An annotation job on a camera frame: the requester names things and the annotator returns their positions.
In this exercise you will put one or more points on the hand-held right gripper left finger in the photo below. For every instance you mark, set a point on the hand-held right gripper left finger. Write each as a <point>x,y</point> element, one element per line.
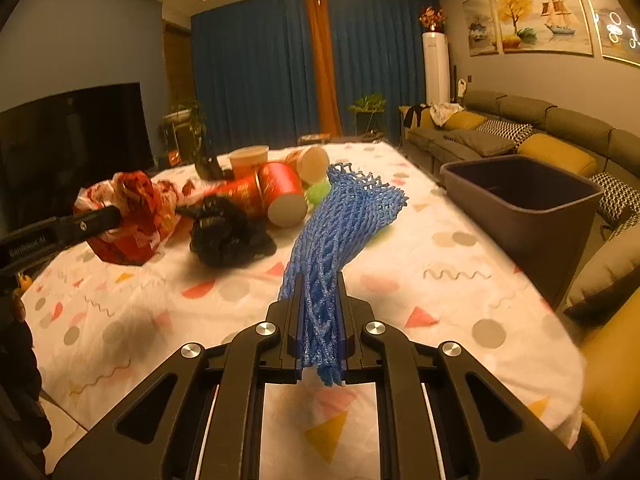
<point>286,327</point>

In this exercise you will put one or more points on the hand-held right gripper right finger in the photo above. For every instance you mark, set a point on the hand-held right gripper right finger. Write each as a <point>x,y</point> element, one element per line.
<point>352,322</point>

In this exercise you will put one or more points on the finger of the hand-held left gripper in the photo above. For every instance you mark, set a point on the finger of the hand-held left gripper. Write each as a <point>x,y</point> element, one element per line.
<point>90,222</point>

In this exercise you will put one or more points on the red white plastic bag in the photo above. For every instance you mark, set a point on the red white plastic bag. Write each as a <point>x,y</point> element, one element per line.
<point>140,210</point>

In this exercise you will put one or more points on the blue foam net sleeve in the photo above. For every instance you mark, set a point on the blue foam net sleeve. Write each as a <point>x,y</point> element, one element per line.
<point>340,210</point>

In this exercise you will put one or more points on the green foam net sleeve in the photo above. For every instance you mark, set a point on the green foam net sleeve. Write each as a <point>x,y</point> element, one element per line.
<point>316,194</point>

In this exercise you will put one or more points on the orange print paper cup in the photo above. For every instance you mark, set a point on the orange print paper cup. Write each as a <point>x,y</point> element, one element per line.
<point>248,160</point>
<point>312,162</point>

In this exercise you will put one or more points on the grey plastic bin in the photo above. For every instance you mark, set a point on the grey plastic bin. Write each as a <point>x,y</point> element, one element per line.
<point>550,230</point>

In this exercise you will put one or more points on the person's left forearm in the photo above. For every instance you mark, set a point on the person's left forearm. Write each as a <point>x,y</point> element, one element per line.
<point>22,385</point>

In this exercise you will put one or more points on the black television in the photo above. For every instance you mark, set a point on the black television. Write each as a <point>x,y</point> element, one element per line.
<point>65,150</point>

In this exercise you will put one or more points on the orange glowing device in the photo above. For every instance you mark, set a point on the orange glowing device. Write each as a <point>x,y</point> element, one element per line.
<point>173,156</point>

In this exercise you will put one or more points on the black plastic bag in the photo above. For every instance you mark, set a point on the black plastic bag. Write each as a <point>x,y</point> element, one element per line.
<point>225,237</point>

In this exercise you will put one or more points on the printed tablecloth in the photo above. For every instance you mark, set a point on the printed tablecloth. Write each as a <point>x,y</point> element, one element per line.
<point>450,260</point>

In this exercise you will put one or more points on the trailing plant in bowl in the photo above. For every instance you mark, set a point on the trailing plant in bowl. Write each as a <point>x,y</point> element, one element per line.
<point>186,127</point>

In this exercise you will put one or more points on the red paper cup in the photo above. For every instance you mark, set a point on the red paper cup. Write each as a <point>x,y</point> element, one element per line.
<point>280,182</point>
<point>240,192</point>

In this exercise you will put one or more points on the wooden cabinet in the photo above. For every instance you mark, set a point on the wooden cabinet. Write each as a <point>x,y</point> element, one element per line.
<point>176,65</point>

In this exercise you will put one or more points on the flat printed box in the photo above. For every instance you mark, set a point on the flat printed box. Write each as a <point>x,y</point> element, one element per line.
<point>315,138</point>

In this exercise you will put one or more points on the black cloth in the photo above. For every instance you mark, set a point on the black cloth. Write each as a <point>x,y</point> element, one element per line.
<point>412,116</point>

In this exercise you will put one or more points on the green potted plant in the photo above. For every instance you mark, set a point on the green potted plant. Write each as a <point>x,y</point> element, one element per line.
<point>367,102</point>

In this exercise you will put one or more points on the blue curtain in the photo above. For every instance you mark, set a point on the blue curtain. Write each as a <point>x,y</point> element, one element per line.
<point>385,60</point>
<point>250,70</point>

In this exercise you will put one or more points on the white cloth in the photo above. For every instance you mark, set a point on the white cloth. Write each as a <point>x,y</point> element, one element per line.
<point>445,111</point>

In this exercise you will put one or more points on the small yellow cushion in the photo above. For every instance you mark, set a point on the small yellow cushion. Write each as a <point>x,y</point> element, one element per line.
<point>465,121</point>

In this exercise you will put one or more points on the black white patterned cushion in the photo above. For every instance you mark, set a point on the black white patterned cushion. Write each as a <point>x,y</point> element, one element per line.
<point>506,131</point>
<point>617,195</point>

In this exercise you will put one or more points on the grey cushion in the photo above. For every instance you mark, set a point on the grey cushion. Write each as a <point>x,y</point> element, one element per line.
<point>607,272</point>

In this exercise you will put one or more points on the large yellow cushion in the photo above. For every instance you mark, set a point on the large yellow cushion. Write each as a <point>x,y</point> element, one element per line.
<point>555,155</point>

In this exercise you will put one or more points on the orange curtain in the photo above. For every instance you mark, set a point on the orange curtain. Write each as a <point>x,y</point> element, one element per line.
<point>325,60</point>

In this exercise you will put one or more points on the white standing air conditioner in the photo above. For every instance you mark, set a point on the white standing air conditioner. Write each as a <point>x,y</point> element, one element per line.
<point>436,67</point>

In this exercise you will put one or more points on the grey sofa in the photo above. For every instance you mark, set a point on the grey sofa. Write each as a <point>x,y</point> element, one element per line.
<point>575,125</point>

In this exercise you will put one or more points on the artificial flower bouquet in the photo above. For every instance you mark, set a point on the artificial flower bouquet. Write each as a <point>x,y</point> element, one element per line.
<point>433,17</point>

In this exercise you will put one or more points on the small landscape painting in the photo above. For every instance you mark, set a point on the small landscape painting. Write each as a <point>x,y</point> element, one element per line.
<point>481,25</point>

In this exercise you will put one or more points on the sailboat tree painting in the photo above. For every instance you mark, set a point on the sailboat tree painting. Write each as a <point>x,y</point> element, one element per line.
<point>542,12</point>

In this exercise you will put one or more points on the glossy framed painting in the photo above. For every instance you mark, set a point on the glossy framed painting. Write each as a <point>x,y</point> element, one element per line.
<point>615,25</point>

